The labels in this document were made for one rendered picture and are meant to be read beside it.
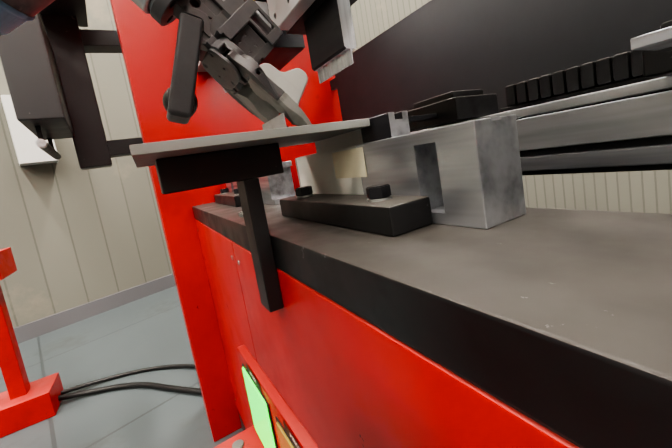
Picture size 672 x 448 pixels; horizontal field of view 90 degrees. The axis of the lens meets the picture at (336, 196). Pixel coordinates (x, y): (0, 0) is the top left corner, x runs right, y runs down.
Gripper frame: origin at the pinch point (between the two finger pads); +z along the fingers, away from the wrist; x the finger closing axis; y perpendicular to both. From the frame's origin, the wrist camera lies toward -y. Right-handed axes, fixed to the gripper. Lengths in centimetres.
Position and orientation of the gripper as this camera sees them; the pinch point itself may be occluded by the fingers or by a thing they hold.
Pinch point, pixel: (290, 128)
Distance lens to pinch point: 46.7
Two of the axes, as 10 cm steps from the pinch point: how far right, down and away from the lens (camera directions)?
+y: 5.4, -7.9, 2.9
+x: -5.0, -0.2, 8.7
